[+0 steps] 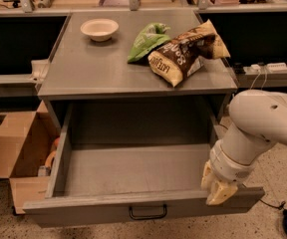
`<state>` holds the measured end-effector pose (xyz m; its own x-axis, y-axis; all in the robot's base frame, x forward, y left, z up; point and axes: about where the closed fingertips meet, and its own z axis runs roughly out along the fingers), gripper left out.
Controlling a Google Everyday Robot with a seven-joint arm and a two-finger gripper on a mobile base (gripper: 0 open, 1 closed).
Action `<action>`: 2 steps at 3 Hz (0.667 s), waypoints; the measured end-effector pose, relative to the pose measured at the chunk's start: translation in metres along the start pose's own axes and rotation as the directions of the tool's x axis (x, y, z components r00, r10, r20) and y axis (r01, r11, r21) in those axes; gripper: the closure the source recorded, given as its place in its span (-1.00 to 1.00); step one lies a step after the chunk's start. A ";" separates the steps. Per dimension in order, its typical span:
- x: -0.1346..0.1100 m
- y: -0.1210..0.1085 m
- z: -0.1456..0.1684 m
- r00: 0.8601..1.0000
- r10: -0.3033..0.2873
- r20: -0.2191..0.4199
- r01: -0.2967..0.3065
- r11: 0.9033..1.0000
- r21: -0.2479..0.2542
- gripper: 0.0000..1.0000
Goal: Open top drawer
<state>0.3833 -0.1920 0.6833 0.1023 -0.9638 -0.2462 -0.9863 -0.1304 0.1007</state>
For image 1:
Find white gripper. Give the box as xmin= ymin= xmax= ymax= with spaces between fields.
xmin=201 ymin=140 xmax=254 ymax=205

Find white power strip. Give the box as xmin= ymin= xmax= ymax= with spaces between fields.
xmin=250 ymin=63 xmax=287 ymax=73

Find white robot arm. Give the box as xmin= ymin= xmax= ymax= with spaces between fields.
xmin=201 ymin=90 xmax=287 ymax=205

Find brown and cream chip bag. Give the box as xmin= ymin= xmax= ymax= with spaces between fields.
xmin=147 ymin=20 xmax=230 ymax=87

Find black floor cable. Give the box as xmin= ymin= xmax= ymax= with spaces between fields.
xmin=258 ymin=198 xmax=287 ymax=211

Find grey drawer cabinet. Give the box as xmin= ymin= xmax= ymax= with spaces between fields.
xmin=38 ymin=8 xmax=237 ymax=127

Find open cardboard box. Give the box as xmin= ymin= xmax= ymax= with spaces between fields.
xmin=0 ymin=102 xmax=59 ymax=214

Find toys inside cardboard box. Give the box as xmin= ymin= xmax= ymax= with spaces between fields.
xmin=38 ymin=137 xmax=60 ymax=176

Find green chip bag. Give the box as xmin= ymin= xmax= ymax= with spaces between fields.
xmin=128 ymin=23 xmax=170 ymax=63

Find grey top drawer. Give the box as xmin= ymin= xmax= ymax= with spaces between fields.
xmin=24 ymin=96 xmax=264 ymax=227

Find white bowl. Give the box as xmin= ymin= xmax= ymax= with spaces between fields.
xmin=81 ymin=19 xmax=119 ymax=42

